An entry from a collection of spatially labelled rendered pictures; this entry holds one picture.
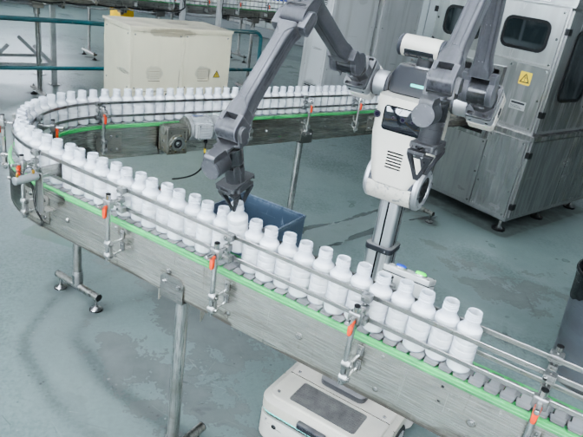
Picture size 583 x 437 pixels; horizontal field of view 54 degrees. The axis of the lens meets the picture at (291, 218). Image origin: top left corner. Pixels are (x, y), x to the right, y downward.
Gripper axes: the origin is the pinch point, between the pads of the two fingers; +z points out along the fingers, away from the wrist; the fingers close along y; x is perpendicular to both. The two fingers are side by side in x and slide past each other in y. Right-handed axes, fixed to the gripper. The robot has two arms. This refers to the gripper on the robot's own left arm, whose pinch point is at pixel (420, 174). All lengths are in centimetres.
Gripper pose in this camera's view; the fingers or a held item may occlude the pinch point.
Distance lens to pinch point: 153.8
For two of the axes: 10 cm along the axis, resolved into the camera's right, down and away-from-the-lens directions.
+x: -8.3, -3.3, 4.5
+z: -1.4, 9.0, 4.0
